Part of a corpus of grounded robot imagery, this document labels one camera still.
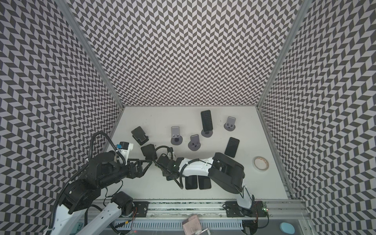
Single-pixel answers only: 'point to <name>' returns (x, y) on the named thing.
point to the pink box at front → (191, 225)
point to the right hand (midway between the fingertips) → (170, 171)
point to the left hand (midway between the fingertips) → (145, 163)
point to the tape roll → (260, 163)
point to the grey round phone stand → (230, 125)
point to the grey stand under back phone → (206, 134)
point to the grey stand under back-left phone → (176, 139)
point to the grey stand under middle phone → (194, 145)
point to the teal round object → (287, 227)
